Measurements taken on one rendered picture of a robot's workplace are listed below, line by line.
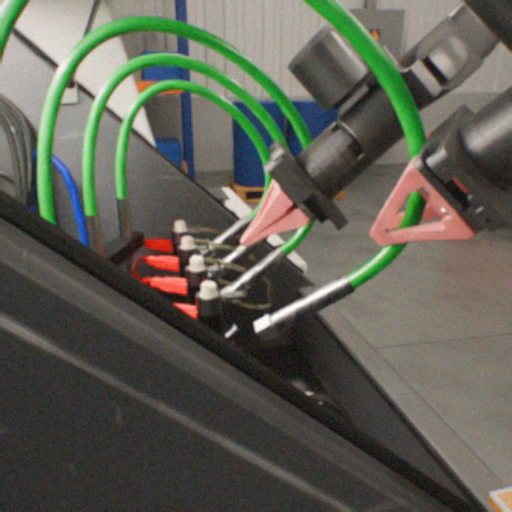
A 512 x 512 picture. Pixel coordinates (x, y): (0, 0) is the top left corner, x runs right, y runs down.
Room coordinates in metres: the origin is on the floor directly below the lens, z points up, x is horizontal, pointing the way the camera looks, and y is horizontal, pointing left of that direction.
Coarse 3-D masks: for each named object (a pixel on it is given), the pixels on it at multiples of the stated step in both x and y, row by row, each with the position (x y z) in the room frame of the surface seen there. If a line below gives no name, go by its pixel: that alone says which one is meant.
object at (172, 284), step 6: (156, 282) 0.57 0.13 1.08; (162, 282) 0.56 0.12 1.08; (168, 282) 0.56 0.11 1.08; (174, 282) 0.56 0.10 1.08; (180, 282) 0.56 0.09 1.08; (186, 282) 0.56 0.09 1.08; (162, 288) 0.57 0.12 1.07; (168, 288) 0.56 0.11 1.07; (174, 288) 0.56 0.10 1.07; (180, 288) 0.55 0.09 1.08; (186, 288) 0.55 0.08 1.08
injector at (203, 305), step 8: (200, 296) 0.47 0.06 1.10; (216, 296) 0.47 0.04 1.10; (200, 304) 0.47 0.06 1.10; (208, 304) 0.46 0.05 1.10; (216, 304) 0.47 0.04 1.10; (200, 312) 0.47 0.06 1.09; (208, 312) 0.46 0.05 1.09; (216, 312) 0.47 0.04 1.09; (200, 320) 0.47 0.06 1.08; (208, 320) 0.46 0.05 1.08; (216, 320) 0.47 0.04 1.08; (216, 328) 0.47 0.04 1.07; (232, 328) 0.48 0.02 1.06; (224, 336) 0.48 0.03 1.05; (232, 336) 0.48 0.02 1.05
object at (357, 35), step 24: (24, 0) 0.41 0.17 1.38; (312, 0) 0.38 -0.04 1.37; (336, 0) 0.38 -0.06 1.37; (0, 24) 0.41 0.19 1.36; (336, 24) 0.38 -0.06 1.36; (360, 24) 0.38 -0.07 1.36; (0, 48) 0.41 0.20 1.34; (360, 48) 0.38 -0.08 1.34; (384, 72) 0.37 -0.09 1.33; (408, 96) 0.37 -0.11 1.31; (408, 120) 0.37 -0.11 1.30; (408, 144) 0.38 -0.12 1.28; (408, 216) 0.37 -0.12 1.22; (384, 264) 0.37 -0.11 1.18
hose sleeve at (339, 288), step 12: (324, 288) 0.38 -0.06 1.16; (336, 288) 0.37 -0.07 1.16; (348, 288) 0.37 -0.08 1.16; (300, 300) 0.38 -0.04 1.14; (312, 300) 0.38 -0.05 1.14; (324, 300) 0.38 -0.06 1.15; (336, 300) 0.38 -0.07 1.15; (276, 312) 0.39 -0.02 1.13; (288, 312) 0.38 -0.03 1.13; (300, 312) 0.38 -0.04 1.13; (312, 312) 0.38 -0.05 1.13; (276, 324) 0.38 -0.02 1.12; (288, 324) 0.38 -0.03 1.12
